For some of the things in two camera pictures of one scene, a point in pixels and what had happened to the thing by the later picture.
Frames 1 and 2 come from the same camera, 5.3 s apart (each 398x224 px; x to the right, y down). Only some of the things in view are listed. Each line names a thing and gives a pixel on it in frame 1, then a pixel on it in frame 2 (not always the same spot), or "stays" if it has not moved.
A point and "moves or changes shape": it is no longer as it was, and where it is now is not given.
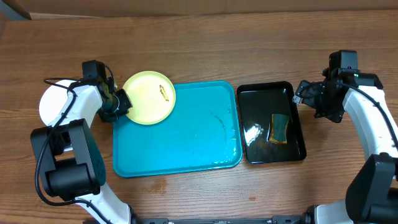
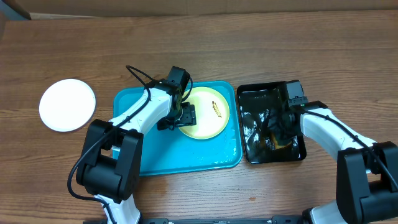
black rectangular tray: x=271 y=127 stays
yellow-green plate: x=153 y=96 moves or changes shape
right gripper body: x=327 y=105 to x=277 y=124
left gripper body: x=118 y=106 to x=185 y=116
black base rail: x=282 y=219 stays
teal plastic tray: x=202 y=132 stays
